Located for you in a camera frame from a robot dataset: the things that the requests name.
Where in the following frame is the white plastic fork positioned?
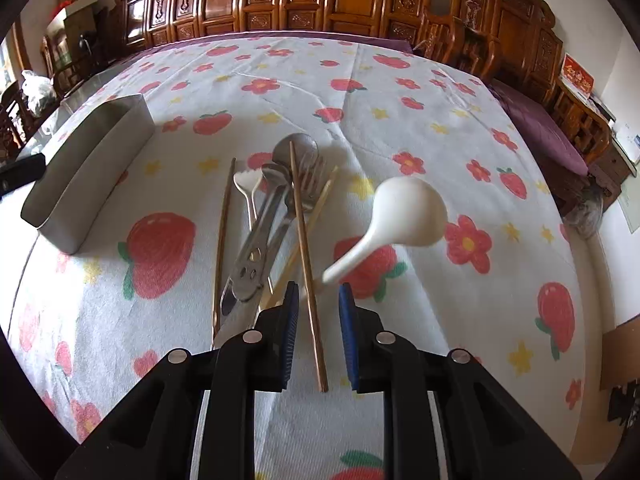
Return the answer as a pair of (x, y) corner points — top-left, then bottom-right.
(234, 170), (265, 228)

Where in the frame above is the metal rectangular utensil container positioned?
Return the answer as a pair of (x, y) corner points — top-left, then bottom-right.
(20, 94), (155, 256)

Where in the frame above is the brown wooden chopstick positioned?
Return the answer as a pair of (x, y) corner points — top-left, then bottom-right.
(289, 140), (330, 394)
(212, 157), (237, 336)

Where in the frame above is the small metal spoon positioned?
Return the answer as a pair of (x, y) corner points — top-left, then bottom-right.
(220, 162), (291, 318)

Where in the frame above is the strawberry printed blanket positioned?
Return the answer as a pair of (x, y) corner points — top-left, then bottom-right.
(7, 35), (588, 480)

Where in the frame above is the short purple seat cushion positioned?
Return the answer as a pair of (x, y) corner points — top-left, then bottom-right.
(487, 80), (588, 176)

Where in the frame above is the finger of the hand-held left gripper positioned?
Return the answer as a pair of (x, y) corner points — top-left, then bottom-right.
(0, 154), (47, 197)

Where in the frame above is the light bamboo chopstick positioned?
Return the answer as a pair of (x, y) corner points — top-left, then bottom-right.
(260, 165), (340, 311)

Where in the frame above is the large metal spoon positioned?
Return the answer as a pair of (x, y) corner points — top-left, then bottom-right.
(227, 132), (319, 286)

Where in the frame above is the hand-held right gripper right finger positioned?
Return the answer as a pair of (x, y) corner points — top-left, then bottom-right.
(338, 282), (583, 480)

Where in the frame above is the carved wooden armchair sofa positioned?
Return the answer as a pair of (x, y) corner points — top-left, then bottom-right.
(425, 0), (616, 211)

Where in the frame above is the metal fork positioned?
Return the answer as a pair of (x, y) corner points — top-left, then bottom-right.
(235, 155), (328, 303)

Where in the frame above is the white plastic bag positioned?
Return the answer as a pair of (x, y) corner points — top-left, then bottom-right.
(20, 70), (58, 116)

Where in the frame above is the grey plastic bag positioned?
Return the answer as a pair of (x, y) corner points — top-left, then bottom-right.
(565, 190), (606, 238)

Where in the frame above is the red wall sign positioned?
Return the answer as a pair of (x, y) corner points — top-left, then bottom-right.
(559, 52), (596, 101)

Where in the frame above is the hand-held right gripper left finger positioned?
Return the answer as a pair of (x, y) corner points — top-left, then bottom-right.
(54, 281), (301, 480)

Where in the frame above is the white soup spoon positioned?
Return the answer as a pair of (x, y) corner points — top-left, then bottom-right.
(321, 176), (449, 286)

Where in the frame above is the dark wooden chair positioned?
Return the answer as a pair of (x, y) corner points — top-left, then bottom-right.
(0, 80), (32, 161)

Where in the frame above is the long purple seat cushion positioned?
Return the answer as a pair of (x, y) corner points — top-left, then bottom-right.
(120, 34), (416, 58)

